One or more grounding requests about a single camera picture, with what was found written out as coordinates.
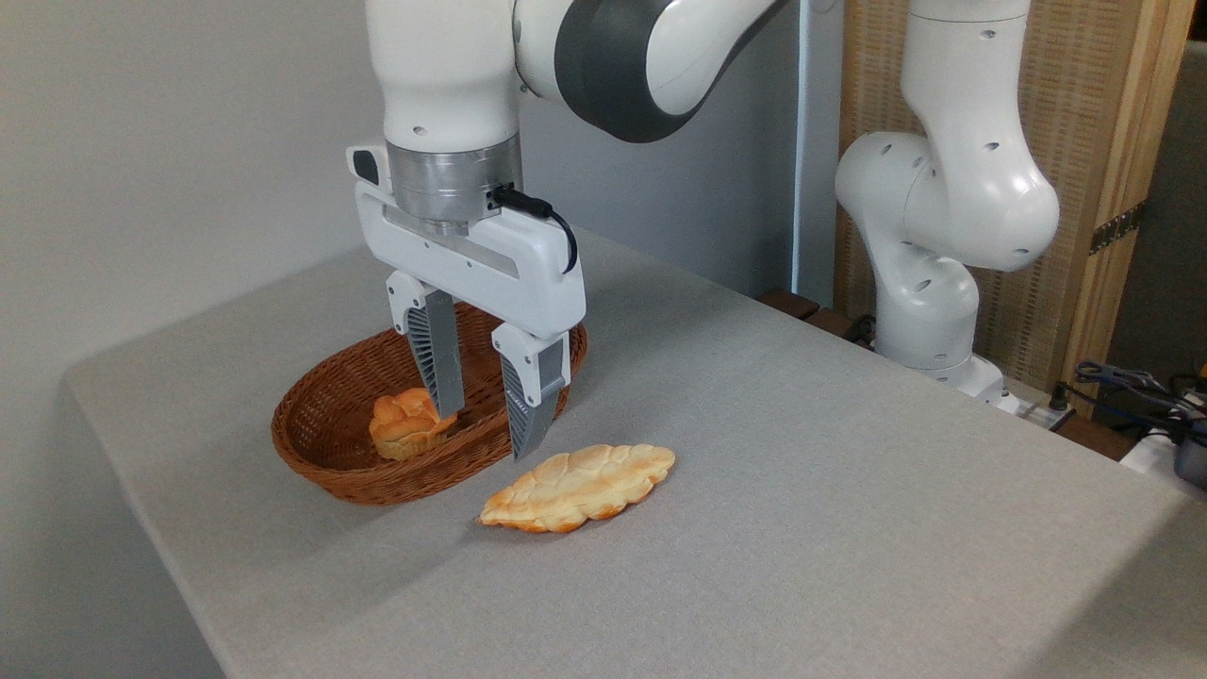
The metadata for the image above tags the brown wicker basket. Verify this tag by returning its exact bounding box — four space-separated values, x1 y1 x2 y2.
271 300 588 506

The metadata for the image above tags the bundle of dark cables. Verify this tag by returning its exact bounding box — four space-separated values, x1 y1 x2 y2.
1051 360 1207 446

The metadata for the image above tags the long flat braided bread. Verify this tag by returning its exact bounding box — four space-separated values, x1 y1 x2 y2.
478 443 677 535

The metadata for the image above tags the wooden woven folding screen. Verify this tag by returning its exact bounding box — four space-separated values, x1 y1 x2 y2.
835 0 1197 418

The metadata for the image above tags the small round bread bun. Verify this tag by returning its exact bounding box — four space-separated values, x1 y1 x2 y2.
369 387 459 462

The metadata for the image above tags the dark metal screen hinge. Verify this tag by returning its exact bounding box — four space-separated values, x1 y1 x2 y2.
1090 202 1147 256

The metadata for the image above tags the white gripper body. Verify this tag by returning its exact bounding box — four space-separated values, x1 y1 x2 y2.
345 141 587 341

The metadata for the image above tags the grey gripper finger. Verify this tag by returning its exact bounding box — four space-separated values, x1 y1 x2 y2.
386 270 467 419
490 323 572 462

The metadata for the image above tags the white box with grey object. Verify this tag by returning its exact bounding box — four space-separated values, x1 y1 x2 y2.
1120 426 1207 503

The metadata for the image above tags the dark brown wooden ledge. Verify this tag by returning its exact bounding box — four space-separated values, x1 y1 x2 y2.
759 289 880 352

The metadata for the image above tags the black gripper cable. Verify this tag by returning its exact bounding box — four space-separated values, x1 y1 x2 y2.
489 184 579 275

